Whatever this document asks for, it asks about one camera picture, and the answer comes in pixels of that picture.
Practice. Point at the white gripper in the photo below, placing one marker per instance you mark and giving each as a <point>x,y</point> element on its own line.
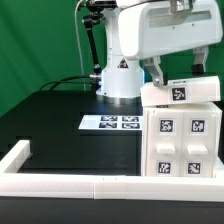
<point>151,29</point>

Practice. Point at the white box with tags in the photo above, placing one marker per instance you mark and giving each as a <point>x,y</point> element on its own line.
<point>181,91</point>

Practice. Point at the white cabinet body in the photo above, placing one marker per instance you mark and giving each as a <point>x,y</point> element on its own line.
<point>182,108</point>

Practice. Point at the white small door panel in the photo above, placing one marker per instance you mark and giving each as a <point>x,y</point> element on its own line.
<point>163,141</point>

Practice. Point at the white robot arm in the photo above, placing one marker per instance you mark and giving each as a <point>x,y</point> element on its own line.
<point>109,11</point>

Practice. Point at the white flat panel four tags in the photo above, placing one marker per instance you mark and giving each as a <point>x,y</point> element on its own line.
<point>110,122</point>

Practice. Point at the black articulated camera mount arm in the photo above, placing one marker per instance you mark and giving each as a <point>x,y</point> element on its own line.
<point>89,24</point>

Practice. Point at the white U-shaped frame fence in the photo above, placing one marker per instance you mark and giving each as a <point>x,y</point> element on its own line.
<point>17,184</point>

